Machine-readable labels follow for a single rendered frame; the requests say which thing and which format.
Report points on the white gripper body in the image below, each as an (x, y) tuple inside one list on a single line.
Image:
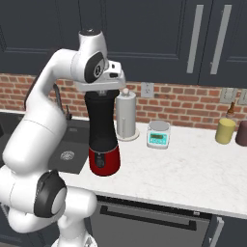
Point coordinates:
[(99, 84)]

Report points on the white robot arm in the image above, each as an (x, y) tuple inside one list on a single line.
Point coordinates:
[(38, 128)]

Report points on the black blender with red base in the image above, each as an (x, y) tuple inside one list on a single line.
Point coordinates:
[(102, 128)]

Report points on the grey paper towel holder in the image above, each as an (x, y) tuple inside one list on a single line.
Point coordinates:
[(125, 115)]

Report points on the dark tap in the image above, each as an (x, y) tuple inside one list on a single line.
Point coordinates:
[(59, 96)]

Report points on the dark cupboard door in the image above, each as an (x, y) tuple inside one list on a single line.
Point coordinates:
[(233, 233), (32, 29), (236, 41), (144, 38)]

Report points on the dark sink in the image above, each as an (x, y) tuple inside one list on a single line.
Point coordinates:
[(72, 144)]

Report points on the white kitchen scale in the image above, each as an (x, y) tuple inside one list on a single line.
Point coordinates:
[(158, 136)]

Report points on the brown bottle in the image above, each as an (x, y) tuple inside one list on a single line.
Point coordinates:
[(230, 112)]

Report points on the yellow cylinder canister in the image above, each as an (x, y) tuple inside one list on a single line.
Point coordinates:
[(225, 131)]

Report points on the dark maroon canister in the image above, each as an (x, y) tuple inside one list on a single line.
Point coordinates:
[(242, 134)]

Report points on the grey dishwasher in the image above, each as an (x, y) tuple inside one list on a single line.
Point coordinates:
[(144, 231)]

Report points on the dark lower cupboard door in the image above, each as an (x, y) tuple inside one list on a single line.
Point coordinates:
[(233, 233)]

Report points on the white wall outlet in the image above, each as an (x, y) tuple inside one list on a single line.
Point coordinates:
[(228, 95), (243, 97), (147, 90)]

